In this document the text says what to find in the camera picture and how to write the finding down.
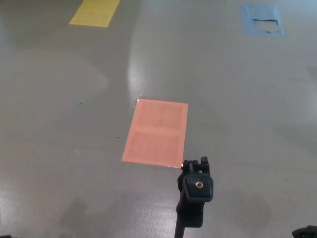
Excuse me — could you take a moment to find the torn blue floor marker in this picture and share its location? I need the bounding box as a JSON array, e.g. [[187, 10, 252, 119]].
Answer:
[[240, 3, 285, 37]]

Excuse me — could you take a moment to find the yellow floor marker rectangle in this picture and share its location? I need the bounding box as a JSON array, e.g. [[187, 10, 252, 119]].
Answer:
[[68, 0, 121, 28]]

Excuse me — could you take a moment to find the orange floor marker rectangle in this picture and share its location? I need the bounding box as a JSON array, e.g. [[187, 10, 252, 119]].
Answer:
[[121, 98, 189, 169]]

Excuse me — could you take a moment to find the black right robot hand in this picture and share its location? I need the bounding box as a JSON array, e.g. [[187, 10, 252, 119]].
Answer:
[[291, 225, 317, 238]]

